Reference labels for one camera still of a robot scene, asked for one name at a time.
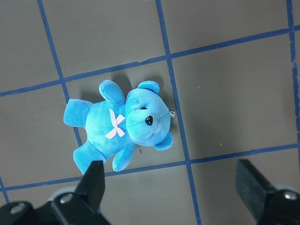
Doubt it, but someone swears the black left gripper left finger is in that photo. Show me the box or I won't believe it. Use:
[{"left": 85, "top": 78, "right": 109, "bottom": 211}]
[{"left": 0, "top": 161, "right": 109, "bottom": 225}]

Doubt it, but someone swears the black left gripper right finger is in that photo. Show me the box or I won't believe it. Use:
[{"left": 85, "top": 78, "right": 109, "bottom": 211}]
[{"left": 235, "top": 159, "right": 300, "bottom": 225}]

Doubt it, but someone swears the blue teddy bear plush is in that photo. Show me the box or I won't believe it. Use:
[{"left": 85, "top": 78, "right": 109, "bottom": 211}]
[{"left": 63, "top": 80, "right": 173, "bottom": 174}]

